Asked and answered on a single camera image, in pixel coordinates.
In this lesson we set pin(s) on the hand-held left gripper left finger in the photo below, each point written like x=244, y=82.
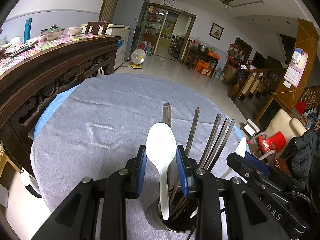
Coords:
x=142, y=172

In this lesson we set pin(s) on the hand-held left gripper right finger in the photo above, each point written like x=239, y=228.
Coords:
x=181, y=172

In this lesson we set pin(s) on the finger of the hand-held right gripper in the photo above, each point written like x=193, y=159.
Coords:
x=257, y=161
x=237, y=163

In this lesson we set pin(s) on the white plastic spoon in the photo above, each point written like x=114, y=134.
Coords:
x=160, y=142
x=241, y=147

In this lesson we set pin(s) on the perforated metal utensil holder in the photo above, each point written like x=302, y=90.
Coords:
x=155, y=217

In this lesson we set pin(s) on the red plastic stool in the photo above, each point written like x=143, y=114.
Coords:
x=271, y=141

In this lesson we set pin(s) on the small white box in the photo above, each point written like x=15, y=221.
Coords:
x=250, y=128

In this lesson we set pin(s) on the cream armchair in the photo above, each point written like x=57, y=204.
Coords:
x=282, y=122

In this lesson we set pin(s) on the black jacket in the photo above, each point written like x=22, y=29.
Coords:
x=303, y=152

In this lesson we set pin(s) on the grey blanket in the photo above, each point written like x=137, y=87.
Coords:
x=87, y=167

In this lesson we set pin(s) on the wooden stair railing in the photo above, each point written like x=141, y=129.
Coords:
x=260, y=82

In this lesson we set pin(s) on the clear water jug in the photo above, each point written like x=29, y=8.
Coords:
x=218, y=73

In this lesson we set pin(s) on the orange box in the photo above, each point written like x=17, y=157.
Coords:
x=202, y=65
x=213, y=55

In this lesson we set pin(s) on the dark wooden door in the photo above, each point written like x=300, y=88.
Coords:
x=242, y=51

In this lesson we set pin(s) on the light blue cloth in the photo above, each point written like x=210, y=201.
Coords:
x=57, y=100

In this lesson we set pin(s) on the round electric heater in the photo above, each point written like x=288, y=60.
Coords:
x=138, y=57

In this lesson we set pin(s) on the wooden side table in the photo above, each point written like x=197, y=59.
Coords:
x=192, y=55

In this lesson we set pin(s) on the metal basin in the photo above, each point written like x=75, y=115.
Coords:
x=202, y=48

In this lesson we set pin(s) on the blue water jug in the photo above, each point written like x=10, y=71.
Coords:
x=149, y=50

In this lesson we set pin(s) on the white chest freezer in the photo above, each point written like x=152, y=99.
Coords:
x=122, y=50

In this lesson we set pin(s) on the carved dark wooden table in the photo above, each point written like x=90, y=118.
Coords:
x=50, y=72

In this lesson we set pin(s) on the dark wooden chair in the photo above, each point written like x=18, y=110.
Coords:
x=96, y=27

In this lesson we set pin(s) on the shelf with bottles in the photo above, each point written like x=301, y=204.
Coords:
x=153, y=17

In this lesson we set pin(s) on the grey refrigerator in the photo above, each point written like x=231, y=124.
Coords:
x=130, y=17

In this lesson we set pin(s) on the colourful checkered table cover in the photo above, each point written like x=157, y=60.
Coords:
x=50, y=45

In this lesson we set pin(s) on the covered food dish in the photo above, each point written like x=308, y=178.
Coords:
x=72, y=31

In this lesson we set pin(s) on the hanging ceiling lamp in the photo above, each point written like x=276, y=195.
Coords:
x=226, y=5

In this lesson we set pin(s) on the lidded glass bowl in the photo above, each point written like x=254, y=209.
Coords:
x=53, y=33

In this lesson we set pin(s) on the blue thermos bottle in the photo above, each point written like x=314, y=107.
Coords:
x=28, y=30

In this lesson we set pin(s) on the pink wall calendar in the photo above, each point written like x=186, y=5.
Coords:
x=296, y=68

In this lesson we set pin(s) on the framed wall picture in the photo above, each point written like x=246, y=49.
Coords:
x=216, y=31

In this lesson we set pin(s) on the round wall clock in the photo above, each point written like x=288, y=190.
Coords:
x=169, y=1

